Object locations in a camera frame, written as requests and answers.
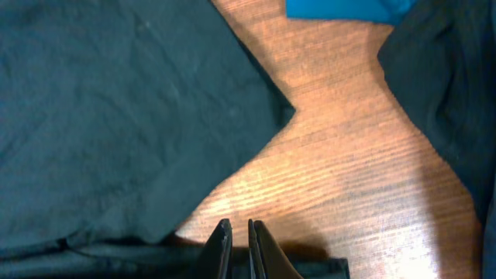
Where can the dark blue garment pile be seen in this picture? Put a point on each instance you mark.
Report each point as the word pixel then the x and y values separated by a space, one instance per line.
pixel 439 63

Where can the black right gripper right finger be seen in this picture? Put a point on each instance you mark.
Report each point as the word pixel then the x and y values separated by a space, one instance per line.
pixel 267 259

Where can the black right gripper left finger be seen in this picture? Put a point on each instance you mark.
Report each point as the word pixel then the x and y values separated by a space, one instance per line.
pixel 214 261

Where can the black shorts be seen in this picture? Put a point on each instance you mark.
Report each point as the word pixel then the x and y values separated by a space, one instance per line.
pixel 118 118

